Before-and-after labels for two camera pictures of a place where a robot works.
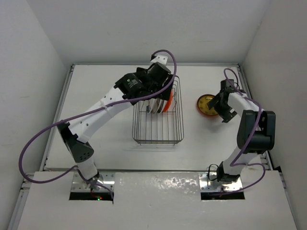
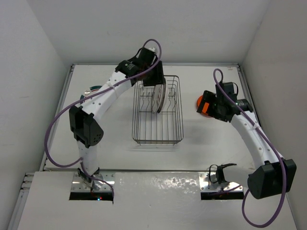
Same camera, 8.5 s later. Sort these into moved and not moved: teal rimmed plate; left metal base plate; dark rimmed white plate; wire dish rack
Moved: teal rimmed plate
Not moved: left metal base plate; wire dish rack; dark rimmed white plate
